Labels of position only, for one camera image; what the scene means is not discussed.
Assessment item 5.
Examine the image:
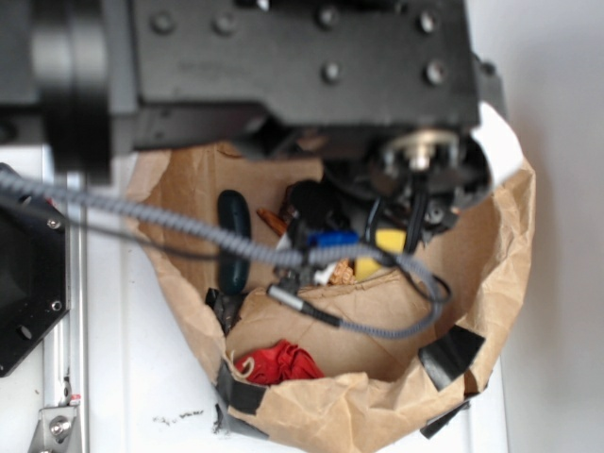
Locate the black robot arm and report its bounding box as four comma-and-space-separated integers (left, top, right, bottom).
1, 1, 511, 241

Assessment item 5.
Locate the grey braided cable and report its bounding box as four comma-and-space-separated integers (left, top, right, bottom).
0, 170, 453, 340

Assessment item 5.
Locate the yellow sponge piece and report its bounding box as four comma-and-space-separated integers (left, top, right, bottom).
354, 228, 406, 281

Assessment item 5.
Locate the brown paper bag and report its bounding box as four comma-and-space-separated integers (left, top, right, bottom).
124, 101, 538, 453

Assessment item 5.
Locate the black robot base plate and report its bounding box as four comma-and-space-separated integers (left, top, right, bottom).
1, 190, 68, 378

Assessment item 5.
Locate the orange conch shell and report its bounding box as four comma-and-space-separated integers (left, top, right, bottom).
256, 208, 358, 286

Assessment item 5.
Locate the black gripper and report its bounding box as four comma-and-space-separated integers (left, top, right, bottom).
279, 59, 508, 255

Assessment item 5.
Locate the red cloth pouch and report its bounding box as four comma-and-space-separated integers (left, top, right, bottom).
234, 340, 325, 386

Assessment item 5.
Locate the dark green rubber cucumber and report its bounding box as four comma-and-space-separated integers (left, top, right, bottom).
217, 190, 251, 295

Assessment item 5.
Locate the aluminium frame rail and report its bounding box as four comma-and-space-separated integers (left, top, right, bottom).
42, 201, 90, 452

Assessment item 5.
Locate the metal corner bracket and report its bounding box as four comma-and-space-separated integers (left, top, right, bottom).
27, 406, 82, 453

